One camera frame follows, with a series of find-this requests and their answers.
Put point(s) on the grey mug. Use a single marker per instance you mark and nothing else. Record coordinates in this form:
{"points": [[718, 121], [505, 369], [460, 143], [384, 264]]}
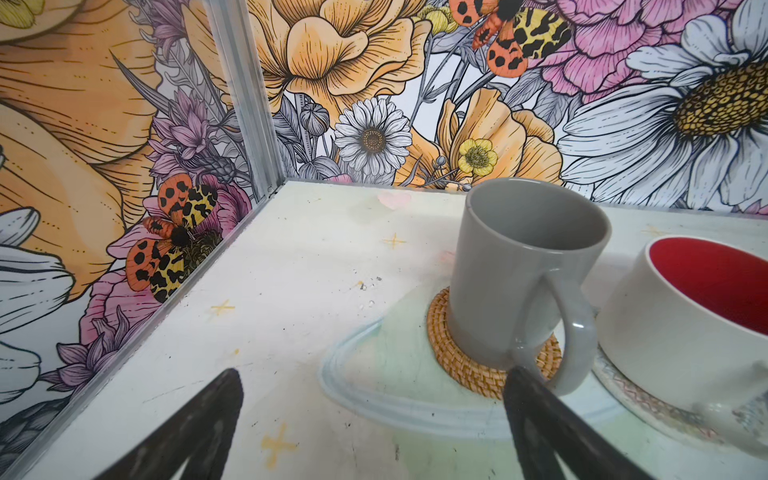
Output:
{"points": [[524, 249]]}

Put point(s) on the woven rattan round coaster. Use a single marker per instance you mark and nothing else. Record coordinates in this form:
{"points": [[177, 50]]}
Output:
{"points": [[480, 379]]}

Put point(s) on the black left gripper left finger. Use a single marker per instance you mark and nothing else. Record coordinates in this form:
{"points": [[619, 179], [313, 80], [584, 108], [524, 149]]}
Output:
{"points": [[194, 443]]}

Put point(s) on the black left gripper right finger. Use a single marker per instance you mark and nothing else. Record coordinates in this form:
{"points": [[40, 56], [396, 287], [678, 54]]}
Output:
{"points": [[547, 434]]}

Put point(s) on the white woven round coaster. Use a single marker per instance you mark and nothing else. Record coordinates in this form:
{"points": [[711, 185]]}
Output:
{"points": [[677, 424]]}

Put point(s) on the red mug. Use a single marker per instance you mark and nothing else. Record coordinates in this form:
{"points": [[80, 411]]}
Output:
{"points": [[688, 325]]}

